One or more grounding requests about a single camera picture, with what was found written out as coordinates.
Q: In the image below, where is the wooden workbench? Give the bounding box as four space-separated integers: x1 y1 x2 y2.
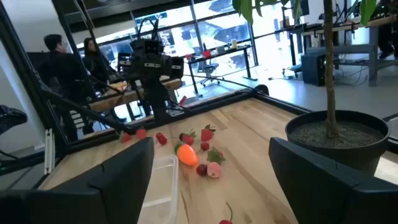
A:
88 77 183 113

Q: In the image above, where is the pink toy peach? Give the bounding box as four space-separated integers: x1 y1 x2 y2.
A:
206 161 222 179

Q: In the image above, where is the black caster wheel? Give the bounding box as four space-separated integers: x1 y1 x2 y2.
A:
254 83 270 96

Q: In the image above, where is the black computer tower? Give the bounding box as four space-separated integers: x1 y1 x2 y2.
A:
300 53 327 87

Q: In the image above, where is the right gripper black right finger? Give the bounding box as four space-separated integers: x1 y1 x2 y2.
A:
268 136 398 224

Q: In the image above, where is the long wooden desk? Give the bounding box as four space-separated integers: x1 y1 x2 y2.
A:
300 14 398 37

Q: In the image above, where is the orange toy carrot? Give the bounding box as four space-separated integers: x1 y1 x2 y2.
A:
174 142 200 167

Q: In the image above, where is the dark green toy vegetable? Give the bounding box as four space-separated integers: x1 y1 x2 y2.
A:
119 131 133 144

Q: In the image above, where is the black bag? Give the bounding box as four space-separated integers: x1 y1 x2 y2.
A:
0 105 28 136

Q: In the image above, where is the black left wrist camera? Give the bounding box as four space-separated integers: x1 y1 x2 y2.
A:
129 39 164 55

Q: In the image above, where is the potted green plant black pot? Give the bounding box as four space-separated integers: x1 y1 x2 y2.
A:
231 0 391 177

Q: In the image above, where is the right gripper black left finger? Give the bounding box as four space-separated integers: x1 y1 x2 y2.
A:
0 136 155 224

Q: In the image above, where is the person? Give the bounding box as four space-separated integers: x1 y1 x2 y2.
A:
81 37 118 94
26 33 91 103

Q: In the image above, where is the black office chair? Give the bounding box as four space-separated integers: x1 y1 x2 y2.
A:
198 60 224 88

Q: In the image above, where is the black standing desk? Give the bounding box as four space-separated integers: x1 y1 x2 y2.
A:
185 45 259 95

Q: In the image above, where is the leafy red toy strawberry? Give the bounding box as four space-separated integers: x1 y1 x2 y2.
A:
206 147 226 166

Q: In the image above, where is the clear plastic tupperware container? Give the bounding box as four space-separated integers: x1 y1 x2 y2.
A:
136 154 180 224

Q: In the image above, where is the white metal bracket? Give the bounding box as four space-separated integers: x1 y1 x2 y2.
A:
44 128 56 175

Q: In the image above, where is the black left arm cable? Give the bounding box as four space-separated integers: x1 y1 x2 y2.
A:
136 17 160 41

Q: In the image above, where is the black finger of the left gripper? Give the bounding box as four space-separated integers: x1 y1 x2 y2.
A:
170 56 185 80
117 52 133 77

